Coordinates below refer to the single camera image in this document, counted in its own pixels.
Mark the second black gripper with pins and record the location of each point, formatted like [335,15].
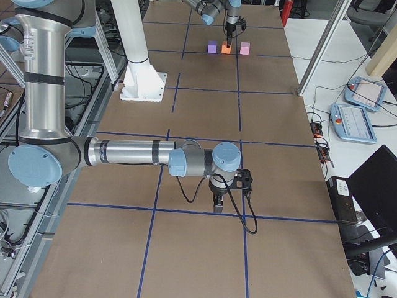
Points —
[218,192]

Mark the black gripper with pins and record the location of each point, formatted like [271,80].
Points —
[229,28]

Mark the orange foam cube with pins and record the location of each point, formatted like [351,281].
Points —
[225,48]

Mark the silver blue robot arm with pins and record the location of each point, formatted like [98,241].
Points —
[209,11]

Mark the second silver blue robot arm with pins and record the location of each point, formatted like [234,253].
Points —
[47,151]

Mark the pink foam cube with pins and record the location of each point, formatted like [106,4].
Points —
[245,48]

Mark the purple foam cube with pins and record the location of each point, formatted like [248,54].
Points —
[212,46]

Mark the red cylinder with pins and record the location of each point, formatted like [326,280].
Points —
[287,7]

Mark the brown paper table mat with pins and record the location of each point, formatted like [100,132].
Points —
[135,231]

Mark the orange black power strip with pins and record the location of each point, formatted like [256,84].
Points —
[322,145]

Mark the black computer box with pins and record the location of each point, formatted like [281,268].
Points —
[341,200]

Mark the far blue teach pendant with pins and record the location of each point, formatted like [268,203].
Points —
[365,93]

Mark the blue teach pendant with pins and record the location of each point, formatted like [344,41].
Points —
[351,123]
[365,93]

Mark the near blue teach pendant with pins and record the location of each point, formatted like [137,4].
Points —
[351,123]

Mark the black monitor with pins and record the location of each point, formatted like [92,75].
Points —
[373,186]

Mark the wooden beam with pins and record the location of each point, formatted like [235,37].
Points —
[384,56]

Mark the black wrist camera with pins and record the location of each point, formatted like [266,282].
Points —
[242,23]
[243,181]

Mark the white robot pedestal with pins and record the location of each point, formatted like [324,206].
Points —
[141,82]

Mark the aluminium frame post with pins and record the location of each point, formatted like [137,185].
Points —
[326,37]

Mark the aluminium side frame rail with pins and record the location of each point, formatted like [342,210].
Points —
[29,220]

